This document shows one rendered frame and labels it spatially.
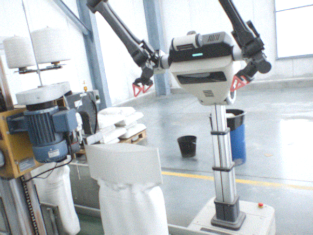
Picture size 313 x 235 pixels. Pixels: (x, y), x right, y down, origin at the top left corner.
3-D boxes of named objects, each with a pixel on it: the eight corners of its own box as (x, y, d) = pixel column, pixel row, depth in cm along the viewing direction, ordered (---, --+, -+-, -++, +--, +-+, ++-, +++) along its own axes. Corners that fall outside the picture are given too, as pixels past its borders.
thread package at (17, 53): (42, 65, 153) (35, 33, 150) (19, 68, 142) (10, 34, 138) (25, 68, 161) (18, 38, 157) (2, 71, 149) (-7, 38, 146)
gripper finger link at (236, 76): (223, 86, 130) (237, 71, 126) (228, 85, 136) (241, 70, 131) (234, 96, 128) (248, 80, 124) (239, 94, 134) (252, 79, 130)
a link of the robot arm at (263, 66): (259, 35, 123) (241, 46, 126) (265, 43, 113) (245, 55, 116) (271, 57, 127) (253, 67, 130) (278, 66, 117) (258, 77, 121)
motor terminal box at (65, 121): (80, 131, 136) (75, 107, 134) (72, 137, 126) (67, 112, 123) (64, 133, 137) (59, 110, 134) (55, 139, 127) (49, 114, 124)
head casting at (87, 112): (100, 131, 183) (92, 86, 176) (72, 143, 162) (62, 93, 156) (68, 130, 198) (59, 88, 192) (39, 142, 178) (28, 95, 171)
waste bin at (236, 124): (253, 154, 383) (250, 107, 369) (244, 169, 340) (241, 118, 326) (219, 152, 407) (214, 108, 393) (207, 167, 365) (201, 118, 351)
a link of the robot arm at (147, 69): (144, 48, 153) (132, 58, 155) (143, 54, 143) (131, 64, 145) (158, 64, 157) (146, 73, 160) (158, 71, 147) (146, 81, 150)
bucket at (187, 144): (201, 151, 420) (200, 135, 414) (194, 159, 395) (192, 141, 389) (183, 150, 435) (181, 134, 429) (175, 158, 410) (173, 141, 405)
